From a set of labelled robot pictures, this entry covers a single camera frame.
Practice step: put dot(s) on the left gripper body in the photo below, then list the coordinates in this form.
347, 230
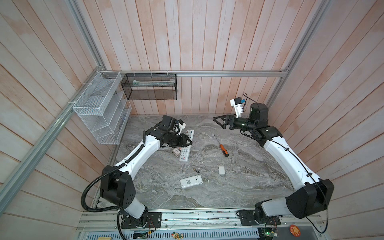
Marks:
177, 141

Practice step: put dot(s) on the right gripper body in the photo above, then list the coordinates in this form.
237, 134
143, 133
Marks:
240, 124

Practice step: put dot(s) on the orange black screwdriver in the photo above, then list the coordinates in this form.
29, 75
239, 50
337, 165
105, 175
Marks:
223, 149

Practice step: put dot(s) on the white air conditioner remote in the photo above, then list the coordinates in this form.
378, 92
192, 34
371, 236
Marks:
191, 181

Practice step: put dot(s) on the white battery cover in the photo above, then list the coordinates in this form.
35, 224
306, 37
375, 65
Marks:
222, 170

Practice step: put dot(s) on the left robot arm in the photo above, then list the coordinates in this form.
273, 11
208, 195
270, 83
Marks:
117, 185

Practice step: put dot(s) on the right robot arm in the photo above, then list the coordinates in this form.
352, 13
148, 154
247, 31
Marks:
312, 194

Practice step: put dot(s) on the playing card box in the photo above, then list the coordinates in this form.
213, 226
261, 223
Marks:
177, 151

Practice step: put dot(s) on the red round sticker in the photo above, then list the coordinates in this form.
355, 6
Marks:
295, 231

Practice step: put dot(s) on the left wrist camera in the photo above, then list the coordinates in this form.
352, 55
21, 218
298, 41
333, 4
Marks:
179, 126

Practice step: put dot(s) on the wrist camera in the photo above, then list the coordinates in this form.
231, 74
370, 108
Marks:
238, 105
179, 126

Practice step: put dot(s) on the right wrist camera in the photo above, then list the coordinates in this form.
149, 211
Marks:
238, 105

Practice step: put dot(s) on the black wire mesh basket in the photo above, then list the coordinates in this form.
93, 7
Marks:
140, 87

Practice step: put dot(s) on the white wire mesh shelf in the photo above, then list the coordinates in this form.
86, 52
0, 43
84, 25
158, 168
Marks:
102, 108

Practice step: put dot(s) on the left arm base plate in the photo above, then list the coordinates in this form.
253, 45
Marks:
151, 220

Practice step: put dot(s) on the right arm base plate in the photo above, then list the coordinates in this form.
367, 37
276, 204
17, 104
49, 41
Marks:
254, 218

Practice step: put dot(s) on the aluminium mounting rail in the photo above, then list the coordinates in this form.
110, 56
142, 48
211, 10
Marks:
185, 219

